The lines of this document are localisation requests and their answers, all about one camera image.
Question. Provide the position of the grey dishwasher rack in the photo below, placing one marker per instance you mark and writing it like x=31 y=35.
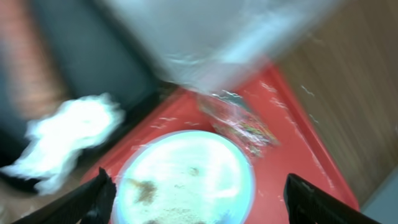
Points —
x=382 y=205

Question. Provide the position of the white napkin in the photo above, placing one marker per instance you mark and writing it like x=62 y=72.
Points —
x=57 y=141

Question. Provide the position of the orange carrot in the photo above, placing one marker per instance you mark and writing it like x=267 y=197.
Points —
x=35 y=85

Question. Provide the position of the light blue plate with rice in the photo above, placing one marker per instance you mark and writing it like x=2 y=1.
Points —
x=185 y=177

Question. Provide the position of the red plastic tray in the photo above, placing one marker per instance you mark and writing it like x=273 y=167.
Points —
x=300 y=151

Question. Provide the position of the clear plastic bin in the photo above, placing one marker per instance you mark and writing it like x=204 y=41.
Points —
x=209 y=46

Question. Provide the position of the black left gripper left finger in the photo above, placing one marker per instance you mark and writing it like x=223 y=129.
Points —
x=91 y=202

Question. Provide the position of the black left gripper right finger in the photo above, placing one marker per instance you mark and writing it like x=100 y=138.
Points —
x=307 y=204

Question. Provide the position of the red snack wrapper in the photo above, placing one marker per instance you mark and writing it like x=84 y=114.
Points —
x=231 y=117

